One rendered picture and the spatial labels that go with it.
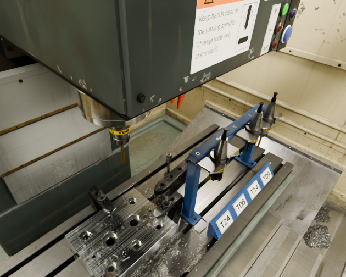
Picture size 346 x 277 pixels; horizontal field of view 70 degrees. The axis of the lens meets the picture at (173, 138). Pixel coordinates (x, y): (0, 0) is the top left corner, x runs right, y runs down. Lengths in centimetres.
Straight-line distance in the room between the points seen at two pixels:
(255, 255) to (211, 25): 98
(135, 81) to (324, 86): 118
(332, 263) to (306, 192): 33
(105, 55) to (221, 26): 17
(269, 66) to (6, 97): 118
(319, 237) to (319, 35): 94
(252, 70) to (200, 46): 116
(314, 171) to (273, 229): 42
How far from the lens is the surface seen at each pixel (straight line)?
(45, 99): 98
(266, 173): 122
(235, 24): 42
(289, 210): 142
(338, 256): 145
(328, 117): 143
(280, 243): 129
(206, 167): 77
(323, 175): 153
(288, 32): 60
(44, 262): 102
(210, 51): 38
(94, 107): 49
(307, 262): 132
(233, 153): 84
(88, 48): 32
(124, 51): 27
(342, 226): 159
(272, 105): 103
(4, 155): 103
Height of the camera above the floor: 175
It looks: 39 degrees down
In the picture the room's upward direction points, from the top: 3 degrees clockwise
